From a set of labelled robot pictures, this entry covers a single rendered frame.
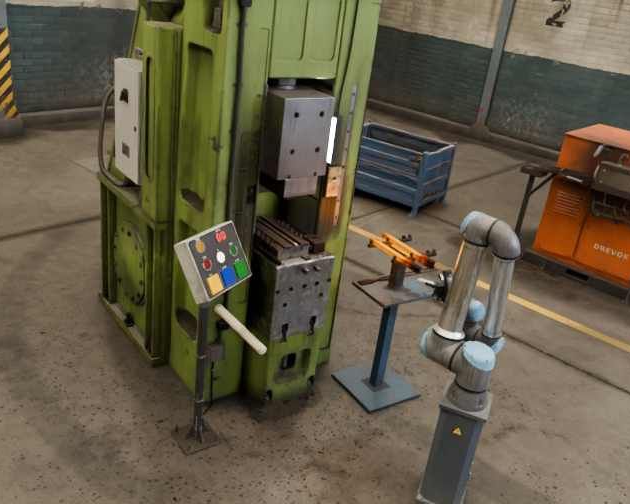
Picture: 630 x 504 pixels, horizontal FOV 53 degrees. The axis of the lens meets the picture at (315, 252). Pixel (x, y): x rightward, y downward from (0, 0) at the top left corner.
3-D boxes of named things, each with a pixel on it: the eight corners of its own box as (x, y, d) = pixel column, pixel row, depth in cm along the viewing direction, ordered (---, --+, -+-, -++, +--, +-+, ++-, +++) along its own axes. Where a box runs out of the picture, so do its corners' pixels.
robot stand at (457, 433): (465, 488, 326) (493, 393, 302) (458, 518, 307) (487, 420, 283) (424, 472, 333) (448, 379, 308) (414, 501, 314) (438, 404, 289)
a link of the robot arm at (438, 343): (444, 375, 291) (492, 221, 266) (414, 357, 301) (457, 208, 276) (461, 366, 302) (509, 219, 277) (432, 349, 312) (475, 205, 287)
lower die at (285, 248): (307, 255, 342) (309, 241, 339) (276, 261, 331) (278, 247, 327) (266, 226, 372) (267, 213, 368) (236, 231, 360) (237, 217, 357)
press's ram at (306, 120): (338, 173, 331) (349, 97, 315) (276, 180, 309) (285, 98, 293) (293, 150, 361) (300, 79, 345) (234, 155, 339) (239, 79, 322)
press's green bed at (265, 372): (314, 391, 384) (324, 325, 365) (262, 410, 363) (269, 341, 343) (265, 345, 423) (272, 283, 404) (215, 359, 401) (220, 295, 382)
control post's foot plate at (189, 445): (224, 442, 335) (225, 429, 331) (185, 457, 322) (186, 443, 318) (204, 418, 350) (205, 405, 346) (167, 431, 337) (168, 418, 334)
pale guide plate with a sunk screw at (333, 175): (338, 195, 355) (342, 166, 348) (325, 197, 349) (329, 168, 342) (335, 194, 356) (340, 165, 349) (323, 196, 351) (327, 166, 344)
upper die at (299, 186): (315, 193, 328) (317, 176, 324) (283, 197, 316) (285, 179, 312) (271, 168, 357) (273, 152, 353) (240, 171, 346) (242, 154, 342)
